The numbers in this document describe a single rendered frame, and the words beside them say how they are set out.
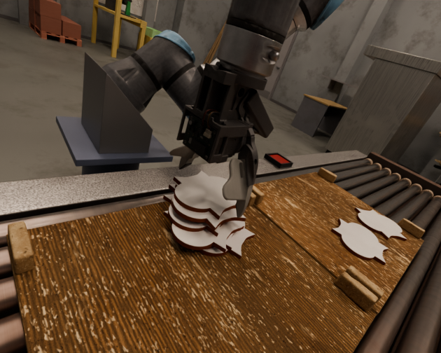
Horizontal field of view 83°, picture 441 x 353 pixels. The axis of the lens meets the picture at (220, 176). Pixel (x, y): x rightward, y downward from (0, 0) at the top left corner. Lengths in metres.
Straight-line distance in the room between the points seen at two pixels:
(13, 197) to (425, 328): 0.70
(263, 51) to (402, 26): 7.41
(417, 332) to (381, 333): 0.08
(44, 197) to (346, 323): 0.51
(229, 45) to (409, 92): 4.49
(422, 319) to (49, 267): 0.59
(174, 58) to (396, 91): 4.28
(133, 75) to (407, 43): 7.12
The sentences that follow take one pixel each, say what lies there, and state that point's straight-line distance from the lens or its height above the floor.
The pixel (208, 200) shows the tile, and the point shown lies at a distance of 0.41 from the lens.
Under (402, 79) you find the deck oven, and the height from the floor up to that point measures 1.55.
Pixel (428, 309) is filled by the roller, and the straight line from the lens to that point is 0.65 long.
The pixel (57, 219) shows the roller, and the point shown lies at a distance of 0.45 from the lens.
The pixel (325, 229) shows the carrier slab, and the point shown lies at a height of 0.94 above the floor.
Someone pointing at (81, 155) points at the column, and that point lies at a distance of 0.72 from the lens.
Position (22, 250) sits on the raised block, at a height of 0.96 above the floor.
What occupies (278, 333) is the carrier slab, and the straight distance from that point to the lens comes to 0.37.
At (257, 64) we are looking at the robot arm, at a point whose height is 1.21.
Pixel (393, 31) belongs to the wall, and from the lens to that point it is 7.73.
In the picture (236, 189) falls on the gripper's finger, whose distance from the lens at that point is 0.36.
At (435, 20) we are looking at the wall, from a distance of 7.57.
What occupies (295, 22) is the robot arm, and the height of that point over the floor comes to 1.32.
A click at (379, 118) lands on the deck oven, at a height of 0.93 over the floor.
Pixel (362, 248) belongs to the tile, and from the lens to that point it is 0.62.
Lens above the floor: 1.22
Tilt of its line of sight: 27 degrees down
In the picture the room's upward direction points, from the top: 20 degrees clockwise
